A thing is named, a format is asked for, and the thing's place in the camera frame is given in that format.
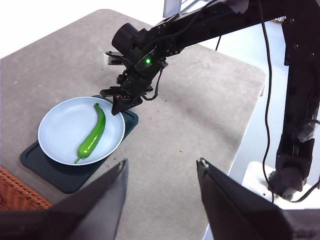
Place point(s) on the long green pepper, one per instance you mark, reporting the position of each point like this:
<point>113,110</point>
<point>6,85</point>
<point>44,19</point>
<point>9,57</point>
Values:
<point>96,132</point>

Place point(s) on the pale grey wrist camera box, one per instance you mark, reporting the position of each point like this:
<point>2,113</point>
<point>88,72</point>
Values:
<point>108,59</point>

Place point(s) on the black rectangular tray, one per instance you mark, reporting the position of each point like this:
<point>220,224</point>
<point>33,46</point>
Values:
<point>67,180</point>

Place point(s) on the brown wicker basket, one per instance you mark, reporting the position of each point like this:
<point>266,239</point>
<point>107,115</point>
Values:
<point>17,192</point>

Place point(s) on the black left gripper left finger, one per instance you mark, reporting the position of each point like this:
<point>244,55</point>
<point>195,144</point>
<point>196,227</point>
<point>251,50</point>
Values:
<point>82,212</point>

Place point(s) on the white metal frame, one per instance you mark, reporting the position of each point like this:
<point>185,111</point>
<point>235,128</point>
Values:
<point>172,7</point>

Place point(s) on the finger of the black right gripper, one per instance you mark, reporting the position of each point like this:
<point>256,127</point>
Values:
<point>118,103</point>
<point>130,103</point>

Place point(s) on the light blue round plate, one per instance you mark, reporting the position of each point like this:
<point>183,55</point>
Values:
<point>65,130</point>

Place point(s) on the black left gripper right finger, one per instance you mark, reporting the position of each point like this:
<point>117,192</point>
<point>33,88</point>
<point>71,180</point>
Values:
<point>237,215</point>

